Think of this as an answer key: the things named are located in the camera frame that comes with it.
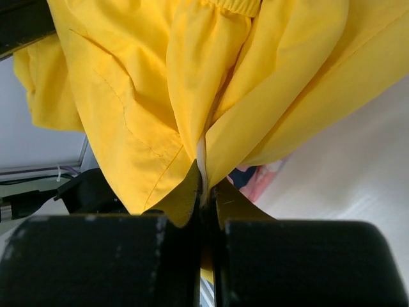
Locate yellow shorts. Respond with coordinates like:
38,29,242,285
13,1,408,214

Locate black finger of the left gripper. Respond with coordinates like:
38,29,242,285
1,0,56,59

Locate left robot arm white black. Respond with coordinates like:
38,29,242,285
1,1,127,222

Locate pink whale print shorts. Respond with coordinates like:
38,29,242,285
227,155,289,203

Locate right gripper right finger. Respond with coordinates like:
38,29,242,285
210,180,408,306

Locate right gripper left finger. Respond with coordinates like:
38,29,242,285
1,163,202,306

